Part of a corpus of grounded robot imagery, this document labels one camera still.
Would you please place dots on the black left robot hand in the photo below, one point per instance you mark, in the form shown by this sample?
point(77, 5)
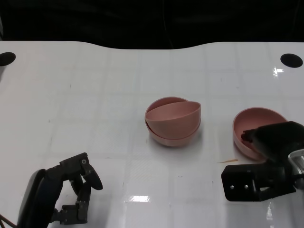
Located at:
point(40, 194)

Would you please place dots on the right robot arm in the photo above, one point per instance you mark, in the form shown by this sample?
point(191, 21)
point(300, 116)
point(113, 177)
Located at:
point(298, 164)

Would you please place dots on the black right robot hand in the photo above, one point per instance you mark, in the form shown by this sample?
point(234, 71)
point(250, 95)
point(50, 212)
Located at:
point(278, 140)

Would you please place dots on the pink plastic bowl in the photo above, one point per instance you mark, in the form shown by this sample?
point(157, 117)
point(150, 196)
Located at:
point(172, 141)
point(254, 118)
point(175, 123)

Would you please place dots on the black round table grommet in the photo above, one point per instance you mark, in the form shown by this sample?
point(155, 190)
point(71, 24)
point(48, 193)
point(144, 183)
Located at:
point(291, 60)
point(6, 59)

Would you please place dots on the thin orange sliver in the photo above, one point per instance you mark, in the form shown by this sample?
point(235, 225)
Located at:
point(228, 161)

